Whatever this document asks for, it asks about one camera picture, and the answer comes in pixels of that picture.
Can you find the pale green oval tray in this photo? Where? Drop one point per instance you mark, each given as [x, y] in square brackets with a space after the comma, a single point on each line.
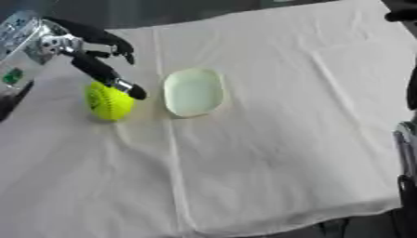
[193, 92]

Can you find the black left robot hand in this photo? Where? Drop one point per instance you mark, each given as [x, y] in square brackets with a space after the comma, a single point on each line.
[95, 66]

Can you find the yellow softball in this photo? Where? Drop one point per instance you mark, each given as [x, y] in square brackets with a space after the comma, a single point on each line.
[107, 104]

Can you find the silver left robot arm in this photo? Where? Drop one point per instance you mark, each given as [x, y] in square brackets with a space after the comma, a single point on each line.
[19, 52]

